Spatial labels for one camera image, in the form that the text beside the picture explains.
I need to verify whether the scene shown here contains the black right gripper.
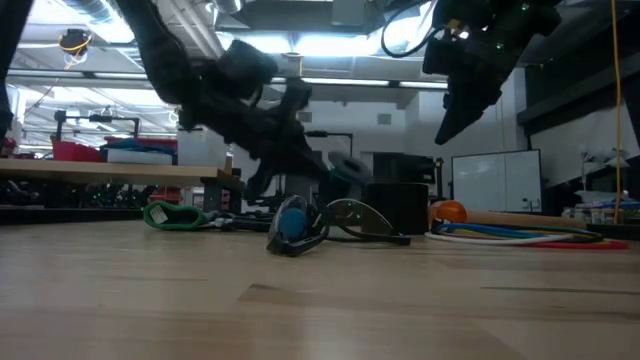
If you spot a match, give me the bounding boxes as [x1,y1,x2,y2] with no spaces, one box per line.
[421,14,526,147]

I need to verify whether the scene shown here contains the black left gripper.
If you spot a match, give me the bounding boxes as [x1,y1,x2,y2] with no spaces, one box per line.
[177,79,351,203]

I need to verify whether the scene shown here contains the white whiteboard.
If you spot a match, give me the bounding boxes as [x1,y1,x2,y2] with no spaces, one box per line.
[450,148,544,214]

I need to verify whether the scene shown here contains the black-framed safety glasses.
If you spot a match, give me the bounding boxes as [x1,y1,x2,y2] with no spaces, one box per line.
[265,194,413,258]

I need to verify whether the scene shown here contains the black equipment box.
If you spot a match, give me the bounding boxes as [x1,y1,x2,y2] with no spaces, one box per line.
[372,151,445,185]

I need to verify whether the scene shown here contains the orange translucent bottle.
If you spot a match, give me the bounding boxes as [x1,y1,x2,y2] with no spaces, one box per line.
[427,199,469,232]

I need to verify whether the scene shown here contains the colourful hoops pile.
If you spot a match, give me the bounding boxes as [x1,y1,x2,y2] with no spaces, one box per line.
[423,231,575,247]

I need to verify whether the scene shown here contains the black glove with green cuff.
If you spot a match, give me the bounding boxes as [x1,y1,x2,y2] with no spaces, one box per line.
[142,200,216,232]

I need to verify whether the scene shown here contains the long ceiling light tube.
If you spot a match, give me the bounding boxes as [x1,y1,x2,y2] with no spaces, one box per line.
[5,68,151,85]

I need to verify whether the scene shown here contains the red plastic bin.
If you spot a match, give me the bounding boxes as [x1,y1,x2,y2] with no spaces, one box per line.
[51,140,105,163]

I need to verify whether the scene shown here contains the black ceiling-hung device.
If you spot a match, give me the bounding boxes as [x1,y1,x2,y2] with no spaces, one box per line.
[56,28,95,57]

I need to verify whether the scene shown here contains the white box with blue cables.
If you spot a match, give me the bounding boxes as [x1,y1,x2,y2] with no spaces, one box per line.
[101,137,180,166]

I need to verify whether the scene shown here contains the yellow hanging cable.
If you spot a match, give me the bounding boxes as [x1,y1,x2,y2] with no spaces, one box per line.
[610,0,625,225]

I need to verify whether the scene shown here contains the dark green coiled cable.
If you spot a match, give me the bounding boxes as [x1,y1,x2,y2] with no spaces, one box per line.
[494,225,605,243]

